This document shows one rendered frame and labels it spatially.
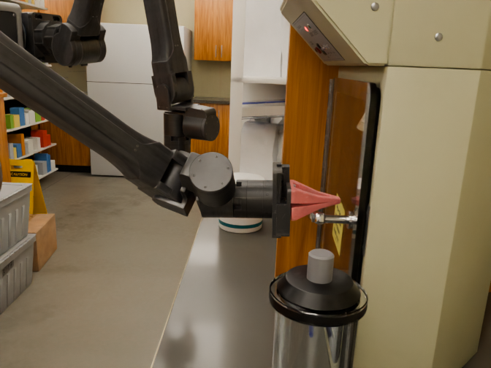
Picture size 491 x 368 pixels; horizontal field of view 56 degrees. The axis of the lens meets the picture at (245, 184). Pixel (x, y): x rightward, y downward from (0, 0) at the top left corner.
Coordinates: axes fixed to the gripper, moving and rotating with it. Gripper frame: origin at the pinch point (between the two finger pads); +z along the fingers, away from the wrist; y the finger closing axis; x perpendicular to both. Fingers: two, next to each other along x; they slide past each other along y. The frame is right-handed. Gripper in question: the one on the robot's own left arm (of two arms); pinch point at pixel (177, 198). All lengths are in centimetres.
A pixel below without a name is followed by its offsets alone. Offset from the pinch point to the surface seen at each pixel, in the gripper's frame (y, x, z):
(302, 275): 23, -54, -8
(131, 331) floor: -44, 115, 109
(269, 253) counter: 22.5, 8.2, 16.2
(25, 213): -119, 159, 60
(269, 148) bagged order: 24, 91, 3
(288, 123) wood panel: 24.2, -8.3, -19.0
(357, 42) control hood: 29, -45, -33
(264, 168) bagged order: 22, 93, 13
